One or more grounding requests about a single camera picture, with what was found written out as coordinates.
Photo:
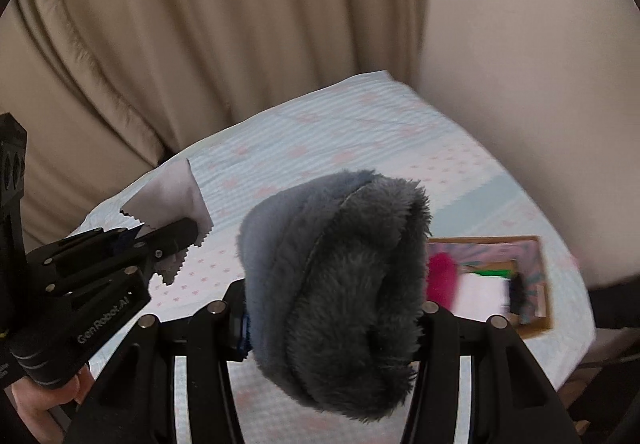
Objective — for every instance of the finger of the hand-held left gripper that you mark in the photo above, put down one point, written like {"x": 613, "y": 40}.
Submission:
{"x": 172, "y": 236}
{"x": 85, "y": 244}

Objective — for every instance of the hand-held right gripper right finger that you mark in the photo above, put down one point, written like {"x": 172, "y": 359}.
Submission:
{"x": 442, "y": 339}

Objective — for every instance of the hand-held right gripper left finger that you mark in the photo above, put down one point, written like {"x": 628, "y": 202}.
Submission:
{"x": 205, "y": 339}

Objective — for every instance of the grey wiping cloth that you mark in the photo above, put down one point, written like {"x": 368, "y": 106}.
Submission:
{"x": 172, "y": 196}

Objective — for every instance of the white cloth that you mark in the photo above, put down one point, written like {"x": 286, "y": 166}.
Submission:
{"x": 482, "y": 296}

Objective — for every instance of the pink pouch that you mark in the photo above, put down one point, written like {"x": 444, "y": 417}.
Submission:
{"x": 442, "y": 279}

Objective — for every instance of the green tissue packet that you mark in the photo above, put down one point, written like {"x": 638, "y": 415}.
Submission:
{"x": 495, "y": 271}

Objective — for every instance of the black sock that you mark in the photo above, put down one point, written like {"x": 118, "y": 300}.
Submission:
{"x": 517, "y": 294}

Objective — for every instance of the patterned cardboard box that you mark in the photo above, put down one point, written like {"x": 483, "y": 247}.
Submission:
{"x": 530, "y": 254}

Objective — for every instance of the person's left hand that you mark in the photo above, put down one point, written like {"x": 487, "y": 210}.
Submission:
{"x": 47, "y": 399}

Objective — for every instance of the beige curtain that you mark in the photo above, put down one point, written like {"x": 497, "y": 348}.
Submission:
{"x": 200, "y": 34}

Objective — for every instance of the light blue patterned bed sheet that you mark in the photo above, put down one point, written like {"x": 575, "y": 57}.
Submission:
{"x": 350, "y": 134}

